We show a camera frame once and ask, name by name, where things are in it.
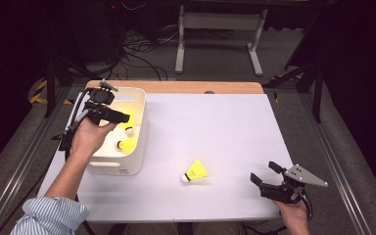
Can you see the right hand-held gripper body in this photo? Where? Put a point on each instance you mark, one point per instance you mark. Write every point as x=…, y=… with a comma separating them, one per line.
x=285, y=191

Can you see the black tripod stand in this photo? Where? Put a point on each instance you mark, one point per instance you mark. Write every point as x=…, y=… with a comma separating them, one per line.
x=50, y=84
x=318, y=94

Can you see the yellow black floor tape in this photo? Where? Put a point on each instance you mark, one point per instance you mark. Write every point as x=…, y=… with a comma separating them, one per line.
x=37, y=98

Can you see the aluminium floor rail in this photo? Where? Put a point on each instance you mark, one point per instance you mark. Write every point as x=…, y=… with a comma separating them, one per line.
x=336, y=163
x=13, y=176

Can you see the person's left hand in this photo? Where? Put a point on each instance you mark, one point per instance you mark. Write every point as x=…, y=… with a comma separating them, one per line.
x=88, y=138

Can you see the person's right hand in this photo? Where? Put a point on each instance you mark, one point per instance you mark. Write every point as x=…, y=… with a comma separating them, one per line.
x=292, y=218

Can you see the white metal stand frame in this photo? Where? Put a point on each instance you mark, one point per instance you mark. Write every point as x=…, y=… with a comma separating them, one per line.
x=220, y=21

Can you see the white table mat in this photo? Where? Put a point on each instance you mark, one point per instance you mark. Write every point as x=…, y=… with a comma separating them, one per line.
x=228, y=130

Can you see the white plastic bin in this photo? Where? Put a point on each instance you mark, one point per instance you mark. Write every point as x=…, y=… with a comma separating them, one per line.
x=127, y=161

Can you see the yellow shuttlecock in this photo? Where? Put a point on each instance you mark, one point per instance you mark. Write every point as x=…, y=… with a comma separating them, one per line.
x=196, y=171
x=129, y=145
x=129, y=131

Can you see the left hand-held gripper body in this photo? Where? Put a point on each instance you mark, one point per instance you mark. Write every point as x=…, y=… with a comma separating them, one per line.
x=99, y=98

